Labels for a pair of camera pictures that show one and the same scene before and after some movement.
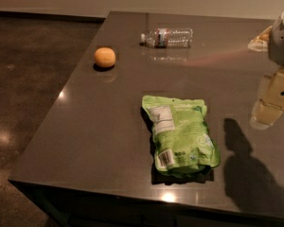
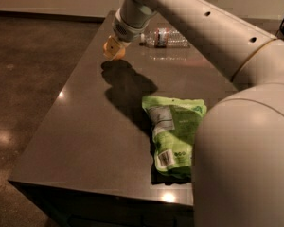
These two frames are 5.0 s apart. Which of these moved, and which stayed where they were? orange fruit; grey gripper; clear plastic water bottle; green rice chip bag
Moved: grey gripper; orange fruit
Stayed: green rice chip bag; clear plastic water bottle
